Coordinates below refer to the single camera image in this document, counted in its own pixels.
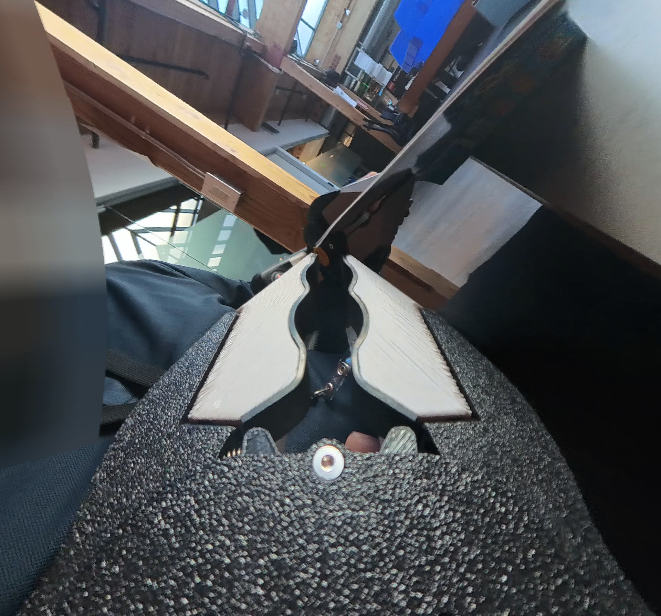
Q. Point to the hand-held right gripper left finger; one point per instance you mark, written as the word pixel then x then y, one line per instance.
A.
pixel 253 357

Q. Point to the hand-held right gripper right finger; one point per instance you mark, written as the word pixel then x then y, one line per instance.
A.
pixel 408 357

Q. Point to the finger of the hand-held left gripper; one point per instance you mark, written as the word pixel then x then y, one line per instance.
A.
pixel 317 218
pixel 387 223

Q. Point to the toy instruction booklet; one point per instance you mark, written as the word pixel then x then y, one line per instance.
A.
pixel 516 84

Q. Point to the person's torso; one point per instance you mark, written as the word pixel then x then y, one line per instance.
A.
pixel 165 316

